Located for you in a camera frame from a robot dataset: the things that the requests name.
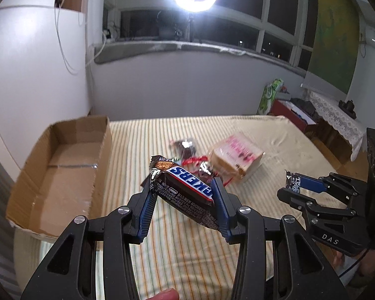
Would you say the large Snickers bar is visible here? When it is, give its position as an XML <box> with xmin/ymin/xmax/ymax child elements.
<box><xmin>145</xmin><ymin>155</ymin><xmax>219</xmax><ymax>230</ymax></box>

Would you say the right hand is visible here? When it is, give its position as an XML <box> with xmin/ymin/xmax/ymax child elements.
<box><xmin>332</xmin><ymin>250</ymin><xmax>375</xmax><ymax>287</ymax></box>

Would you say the left hand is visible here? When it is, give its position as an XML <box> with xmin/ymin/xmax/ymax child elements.
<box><xmin>147</xmin><ymin>288</ymin><xmax>179</xmax><ymax>300</ymax></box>

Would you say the white lace cloth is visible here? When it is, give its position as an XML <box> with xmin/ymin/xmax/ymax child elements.
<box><xmin>306</xmin><ymin>90</ymin><xmax>366</xmax><ymax>162</ymax></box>

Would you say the red storage box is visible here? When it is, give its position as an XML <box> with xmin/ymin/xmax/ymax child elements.
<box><xmin>269</xmin><ymin>99</ymin><xmax>318</xmax><ymax>134</ymax></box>

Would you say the wrapped sliced bread loaf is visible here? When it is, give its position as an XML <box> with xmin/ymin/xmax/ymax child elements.
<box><xmin>208</xmin><ymin>131</ymin><xmax>265</xmax><ymax>184</ymax></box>

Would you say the brown cardboard box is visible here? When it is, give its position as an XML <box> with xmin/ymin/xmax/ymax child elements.
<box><xmin>6</xmin><ymin>116</ymin><xmax>112</xmax><ymax>241</ymax></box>

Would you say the green white tissue pack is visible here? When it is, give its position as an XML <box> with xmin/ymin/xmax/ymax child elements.
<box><xmin>257</xmin><ymin>79</ymin><xmax>284</xmax><ymax>115</ymax></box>

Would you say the dark snack red-tie packet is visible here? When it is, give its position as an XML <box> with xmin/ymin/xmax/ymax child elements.
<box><xmin>181</xmin><ymin>156</ymin><xmax>233</xmax><ymax>186</ymax></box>

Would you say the dark snack clear packet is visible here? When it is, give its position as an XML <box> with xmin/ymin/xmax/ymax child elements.
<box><xmin>170</xmin><ymin>138</ymin><xmax>197</xmax><ymax>161</ymax></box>

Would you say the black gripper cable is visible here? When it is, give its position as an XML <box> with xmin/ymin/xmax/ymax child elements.
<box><xmin>338</xmin><ymin>248</ymin><xmax>371</xmax><ymax>279</ymax></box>

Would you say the black camera on shelf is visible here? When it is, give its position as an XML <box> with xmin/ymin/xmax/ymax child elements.
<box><xmin>339</xmin><ymin>100</ymin><xmax>357</xmax><ymax>119</ymax></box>

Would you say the green yellow wall curtain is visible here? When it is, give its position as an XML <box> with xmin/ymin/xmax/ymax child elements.
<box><xmin>307</xmin><ymin>0</ymin><xmax>360</xmax><ymax>95</ymax></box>

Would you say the white hanging cable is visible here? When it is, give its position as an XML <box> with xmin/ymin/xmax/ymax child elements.
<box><xmin>53</xmin><ymin>0</ymin><xmax>107</xmax><ymax>76</ymax></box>

